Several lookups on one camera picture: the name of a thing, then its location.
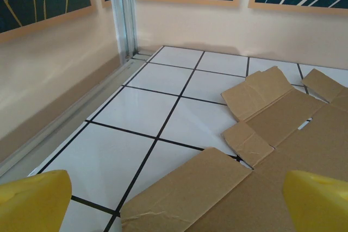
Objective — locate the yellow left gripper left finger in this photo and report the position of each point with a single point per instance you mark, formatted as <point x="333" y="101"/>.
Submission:
<point x="32" y="204"/>

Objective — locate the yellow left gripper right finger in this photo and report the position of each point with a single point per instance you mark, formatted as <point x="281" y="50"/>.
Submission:
<point x="318" y="204"/>

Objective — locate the aluminium corner post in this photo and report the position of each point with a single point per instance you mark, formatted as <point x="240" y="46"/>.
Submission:
<point x="123" y="12"/>

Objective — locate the aluminium side rail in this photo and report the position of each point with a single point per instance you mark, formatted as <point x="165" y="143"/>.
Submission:
<point x="68" y="113"/>

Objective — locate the brown cardboard box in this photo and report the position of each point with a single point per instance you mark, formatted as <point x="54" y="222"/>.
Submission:
<point x="285" y="145"/>

